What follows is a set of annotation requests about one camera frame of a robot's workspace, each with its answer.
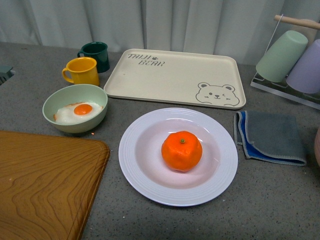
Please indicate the orange mandarin fruit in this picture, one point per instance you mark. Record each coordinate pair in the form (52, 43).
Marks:
(181, 151)

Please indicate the white round deep plate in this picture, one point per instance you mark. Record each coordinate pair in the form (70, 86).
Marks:
(141, 162)

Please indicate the cream bear serving tray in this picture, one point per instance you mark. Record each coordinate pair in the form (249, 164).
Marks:
(177, 77)

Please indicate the fake fried egg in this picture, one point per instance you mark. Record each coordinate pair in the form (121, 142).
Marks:
(77, 112)

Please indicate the yellow enamel mug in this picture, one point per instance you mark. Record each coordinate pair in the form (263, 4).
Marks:
(81, 70)

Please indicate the dark green enamel mug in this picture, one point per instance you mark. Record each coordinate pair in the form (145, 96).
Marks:
(98, 51)

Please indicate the light green bowl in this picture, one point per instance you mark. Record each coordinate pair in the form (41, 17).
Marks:
(74, 94)

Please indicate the grey and blue cloth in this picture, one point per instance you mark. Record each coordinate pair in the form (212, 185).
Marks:
(269, 137)

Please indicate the clear acrylic cup rack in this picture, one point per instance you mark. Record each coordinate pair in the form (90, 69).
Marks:
(282, 88)

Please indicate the white curtain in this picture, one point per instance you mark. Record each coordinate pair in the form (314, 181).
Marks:
(240, 29)

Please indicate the wooden cutting board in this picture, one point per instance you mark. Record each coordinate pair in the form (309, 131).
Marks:
(48, 185)

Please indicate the light green plastic cup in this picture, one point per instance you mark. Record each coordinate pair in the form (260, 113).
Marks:
(282, 56)

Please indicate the lilac plastic cup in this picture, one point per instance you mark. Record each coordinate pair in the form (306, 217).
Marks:
(305, 75)

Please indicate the pink rounded object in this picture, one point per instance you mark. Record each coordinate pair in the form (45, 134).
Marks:
(317, 146)

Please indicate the green metal sink rack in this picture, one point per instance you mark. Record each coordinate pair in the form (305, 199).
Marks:
(6, 72)

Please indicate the wooden rack handle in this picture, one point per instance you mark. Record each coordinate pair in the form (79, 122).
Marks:
(297, 22)

